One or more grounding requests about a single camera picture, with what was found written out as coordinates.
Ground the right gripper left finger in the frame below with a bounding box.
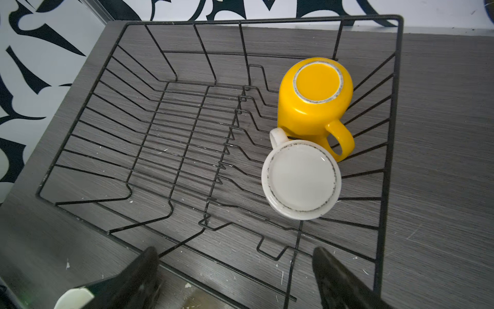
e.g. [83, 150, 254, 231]
[84, 247, 162, 308]

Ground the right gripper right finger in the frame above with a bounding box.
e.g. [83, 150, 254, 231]
[312, 247, 391, 308]

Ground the yellow ceramic mug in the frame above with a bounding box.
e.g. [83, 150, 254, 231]
[277, 57, 355, 162]

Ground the cream faceted cup teal base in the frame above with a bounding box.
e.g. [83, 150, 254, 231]
[54, 287, 95, 309]

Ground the black wire dish rack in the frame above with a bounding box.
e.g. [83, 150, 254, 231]
[36, 15, 403, 308]

